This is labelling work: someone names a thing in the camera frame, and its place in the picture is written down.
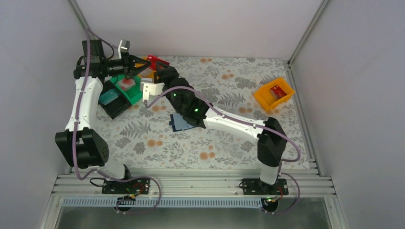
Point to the orange plastic bin left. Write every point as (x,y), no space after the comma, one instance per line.
(147,73)

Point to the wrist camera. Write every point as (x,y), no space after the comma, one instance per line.
(123,48)
(150,89)

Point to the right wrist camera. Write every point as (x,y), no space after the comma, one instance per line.
(150,89)

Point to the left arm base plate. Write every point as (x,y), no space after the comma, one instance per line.
(136,186)

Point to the black plastic bin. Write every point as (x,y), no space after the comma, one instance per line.
(116,107)

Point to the blue leather card holder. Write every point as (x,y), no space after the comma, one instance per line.
(178,123)

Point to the green plastic bin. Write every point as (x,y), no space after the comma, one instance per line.
(134,94)

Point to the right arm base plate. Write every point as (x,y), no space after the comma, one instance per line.
(254,186)

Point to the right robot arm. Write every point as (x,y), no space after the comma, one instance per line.
(268,135)

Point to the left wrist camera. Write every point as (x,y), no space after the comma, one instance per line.
(123,48)

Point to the aluminium rail frame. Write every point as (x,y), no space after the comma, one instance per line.
(205,183)

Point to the orange plastic bin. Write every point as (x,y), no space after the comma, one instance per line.
(266,100)
(147,73)

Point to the orange plastic bin right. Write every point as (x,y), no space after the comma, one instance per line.
(266,100)

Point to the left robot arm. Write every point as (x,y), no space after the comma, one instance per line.
(82,147)

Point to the red circle card in green bin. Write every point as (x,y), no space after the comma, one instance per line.
(125,84)

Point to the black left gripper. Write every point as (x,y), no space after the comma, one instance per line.
(127,62)

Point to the red VIP card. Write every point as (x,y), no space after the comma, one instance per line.
(154,60)

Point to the red card in right bin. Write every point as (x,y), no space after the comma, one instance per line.
(278,92)

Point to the teal card in black bin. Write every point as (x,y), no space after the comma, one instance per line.
(108,96)

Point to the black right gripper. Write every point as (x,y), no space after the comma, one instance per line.
(161,72)

